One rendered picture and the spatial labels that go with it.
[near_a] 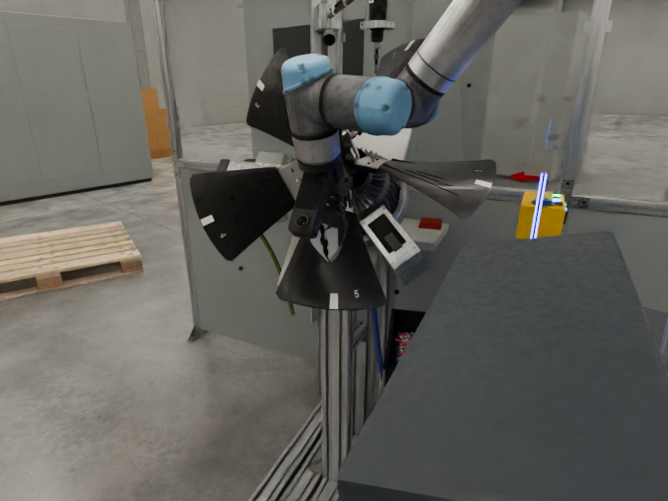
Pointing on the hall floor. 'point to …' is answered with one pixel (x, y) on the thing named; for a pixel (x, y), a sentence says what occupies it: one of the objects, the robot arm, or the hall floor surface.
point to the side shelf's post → (388, 303)
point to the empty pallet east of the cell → (66, 256)
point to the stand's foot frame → (278, 489)
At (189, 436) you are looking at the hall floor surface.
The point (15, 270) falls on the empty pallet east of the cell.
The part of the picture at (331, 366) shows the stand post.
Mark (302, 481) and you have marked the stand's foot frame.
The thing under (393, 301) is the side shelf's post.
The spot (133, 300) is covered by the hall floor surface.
